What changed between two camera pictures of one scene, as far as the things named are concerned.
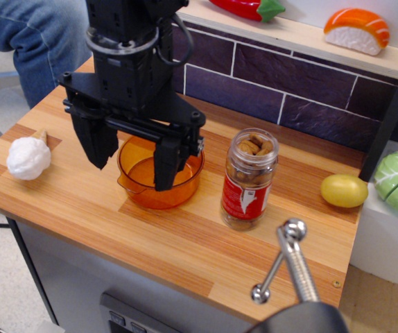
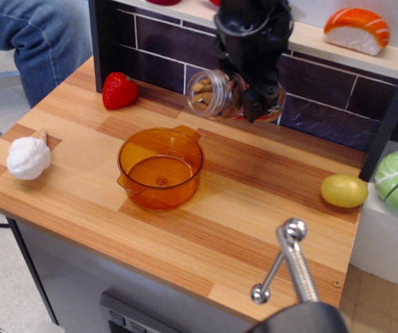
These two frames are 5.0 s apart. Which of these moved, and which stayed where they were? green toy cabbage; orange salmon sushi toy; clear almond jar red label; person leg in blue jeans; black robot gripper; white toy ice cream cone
Moved: clear almond jar red label; black robot gripper
Stayed: orange salmon sushi toy; person leg in blue jeans; green toy cabbage; white toy ice cream cone
